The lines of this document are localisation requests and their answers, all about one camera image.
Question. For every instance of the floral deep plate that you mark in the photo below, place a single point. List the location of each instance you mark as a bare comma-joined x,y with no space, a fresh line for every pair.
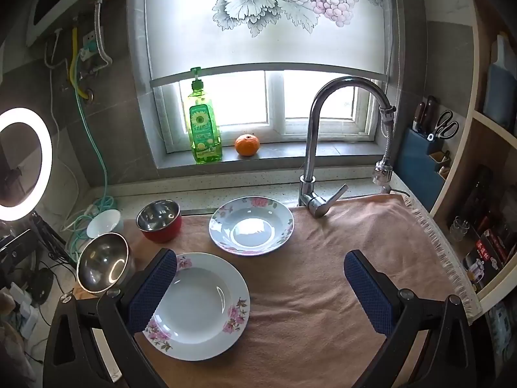
202,311
250,212

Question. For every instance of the flexible faucet sprayer extension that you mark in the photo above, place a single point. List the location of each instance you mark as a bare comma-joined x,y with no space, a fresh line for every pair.
381,169

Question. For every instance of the wooden shelf unit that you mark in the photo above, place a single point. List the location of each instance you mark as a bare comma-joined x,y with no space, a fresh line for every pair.
490,122

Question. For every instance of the white framed window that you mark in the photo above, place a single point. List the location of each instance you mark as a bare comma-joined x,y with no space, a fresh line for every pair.
275,101

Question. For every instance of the white wall socket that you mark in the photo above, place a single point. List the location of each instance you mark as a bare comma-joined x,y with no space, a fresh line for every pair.
89,40

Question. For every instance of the green dish soap bottle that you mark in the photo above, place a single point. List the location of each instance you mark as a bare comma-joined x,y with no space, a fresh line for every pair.
202,129

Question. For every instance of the black box on stand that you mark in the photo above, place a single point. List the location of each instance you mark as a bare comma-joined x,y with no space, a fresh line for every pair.
16,239

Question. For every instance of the white water heater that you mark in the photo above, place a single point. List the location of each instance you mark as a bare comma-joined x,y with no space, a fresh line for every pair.
60,4

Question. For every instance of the blue knife block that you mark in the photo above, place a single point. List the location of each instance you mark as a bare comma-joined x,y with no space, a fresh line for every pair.
416,169

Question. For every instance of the pink towel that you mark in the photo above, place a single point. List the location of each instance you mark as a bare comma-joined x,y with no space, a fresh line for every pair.
307,291

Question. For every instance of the small glass cup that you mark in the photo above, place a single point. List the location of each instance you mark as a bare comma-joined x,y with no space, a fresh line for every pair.
459,228

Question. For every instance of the dark bottle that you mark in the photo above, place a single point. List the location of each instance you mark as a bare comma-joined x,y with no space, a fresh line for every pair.
478,194

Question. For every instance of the orange fruit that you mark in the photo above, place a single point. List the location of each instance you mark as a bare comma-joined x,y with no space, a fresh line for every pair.
247,145

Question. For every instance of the red printed box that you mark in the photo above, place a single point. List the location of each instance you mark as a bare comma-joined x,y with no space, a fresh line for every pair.
484,250

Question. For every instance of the large stainless steel bowl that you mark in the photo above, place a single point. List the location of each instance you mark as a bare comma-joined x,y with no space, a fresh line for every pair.
101,262

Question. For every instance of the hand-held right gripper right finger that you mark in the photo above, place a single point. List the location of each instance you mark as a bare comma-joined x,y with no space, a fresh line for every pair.
369,295

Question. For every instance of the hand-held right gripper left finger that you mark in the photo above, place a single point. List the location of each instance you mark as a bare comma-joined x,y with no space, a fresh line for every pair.
153,293

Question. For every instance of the grape print roller blind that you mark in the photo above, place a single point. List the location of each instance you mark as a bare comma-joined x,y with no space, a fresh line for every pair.
194,28

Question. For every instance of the white power strip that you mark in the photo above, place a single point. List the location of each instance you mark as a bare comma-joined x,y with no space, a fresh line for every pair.
24,311

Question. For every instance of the red bowl with steel inside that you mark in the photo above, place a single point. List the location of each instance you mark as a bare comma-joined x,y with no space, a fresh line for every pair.
161,234

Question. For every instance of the blue cutting board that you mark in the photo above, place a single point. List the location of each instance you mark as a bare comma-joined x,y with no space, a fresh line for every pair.
499,89

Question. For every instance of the chrome kitchen faucet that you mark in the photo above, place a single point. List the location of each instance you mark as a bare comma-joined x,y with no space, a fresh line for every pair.
311,149

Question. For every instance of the black tripod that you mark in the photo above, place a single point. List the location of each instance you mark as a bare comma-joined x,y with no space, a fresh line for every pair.
46,230

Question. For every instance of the light blue bowl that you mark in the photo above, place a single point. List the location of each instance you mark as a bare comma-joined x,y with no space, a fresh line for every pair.
101,223

